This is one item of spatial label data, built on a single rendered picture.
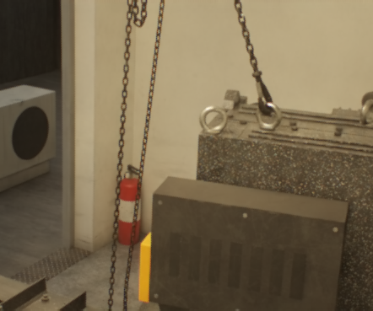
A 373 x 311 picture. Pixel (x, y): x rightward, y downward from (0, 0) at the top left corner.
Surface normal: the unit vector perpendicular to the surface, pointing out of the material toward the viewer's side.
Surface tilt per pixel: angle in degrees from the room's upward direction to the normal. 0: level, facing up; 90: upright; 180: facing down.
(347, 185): 90
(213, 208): 90
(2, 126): 90
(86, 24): 90
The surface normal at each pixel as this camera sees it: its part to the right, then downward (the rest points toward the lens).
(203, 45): -0.47, 0.25
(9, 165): 0.88, 0.20
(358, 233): -0.25, 0.29
